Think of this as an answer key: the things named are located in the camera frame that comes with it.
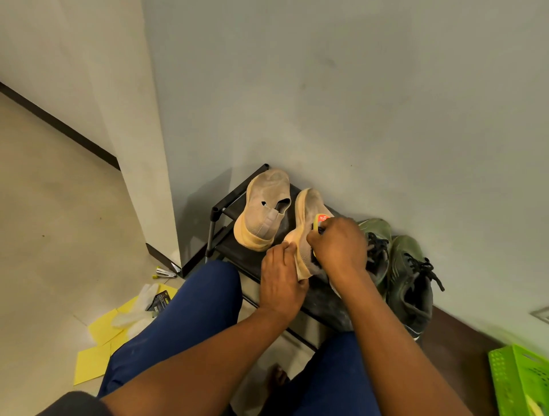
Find small dark packet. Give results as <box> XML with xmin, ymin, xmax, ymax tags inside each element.
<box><xmin>145</xmin><ymin>290</ymin><xmax>172</xmax><ymax>314</ymax></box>

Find green plastic basket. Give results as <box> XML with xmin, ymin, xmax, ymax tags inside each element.
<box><xmin>488</xmin><ymin>343</ymin><xmax>549</xmax><ymax>416</ymax></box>

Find black metal shoe rack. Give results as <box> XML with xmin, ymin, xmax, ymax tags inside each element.
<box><xmin>179</xmin><ymin>163</ymin><xmax>425</xmax><ymax>352</ymax></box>

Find green sneaker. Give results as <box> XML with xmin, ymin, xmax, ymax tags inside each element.
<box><xmin>385</xmin><ymin>234</ymin><xmax>446</xmax><ymax>342</ymax></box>
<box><xmin>330</xmin><ymin>218</ymin><xmax>393</xmax><ymax>301</ymax></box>

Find person's left hand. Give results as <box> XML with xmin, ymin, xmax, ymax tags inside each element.
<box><xmin>258</xmin><ymin>241</ymin><xmax>309</xmax><ymax>322</ymax></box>

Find person's right hand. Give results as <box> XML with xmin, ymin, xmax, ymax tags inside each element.
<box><xmin>306</xmin><ymin>216</ymin><xmax>369</xmax><ymax>286</ymax></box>

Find person's right forearm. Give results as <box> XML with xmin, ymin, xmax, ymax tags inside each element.
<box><xmin>332</xmin><ymin>270</ymin><xmax>475</xmax><ymax>416</ymax></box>

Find person's right foot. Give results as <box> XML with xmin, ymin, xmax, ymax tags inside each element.
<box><xmin>265</xmin><ymin>363</ymin><xmax>291</xmax><ymax>399</ymax></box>

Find yellow sticky note pad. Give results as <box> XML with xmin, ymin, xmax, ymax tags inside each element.
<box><xmin>524</xmin><ymin>392</ymin><xmax>546</xmax><ymax>416</ymax></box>

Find dark skirting strip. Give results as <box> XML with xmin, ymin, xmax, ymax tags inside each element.
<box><xmin>145</xmin><ymin>243</ymin><xmax>183</xmax><ymax>277</ymax></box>
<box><xmin>0</xmin><ymin>81</ymin><xmax>121</xmax><ymax>171</ymax></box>

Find beige suede shoe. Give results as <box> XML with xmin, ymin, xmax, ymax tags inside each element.
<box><xmin>233</xmin><ymin>168</ymin><xmax>292</xmax><ymax>253</ymax></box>
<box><xmin>283</xmin><ymin>188</ymin><xmax>335</xmax><ymax>282</ymax></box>

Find dark blue trousers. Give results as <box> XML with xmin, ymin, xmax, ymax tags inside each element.
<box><xmin>97</xmin><ymin>260</ymin><xmax>383</xmax><ymax>416</ymax></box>

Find dark brown low bench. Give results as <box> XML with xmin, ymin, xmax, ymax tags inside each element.
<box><xmin>418</xmin><ymin>306</ymin><xmax>505</xmax><ymax>416</ymax></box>

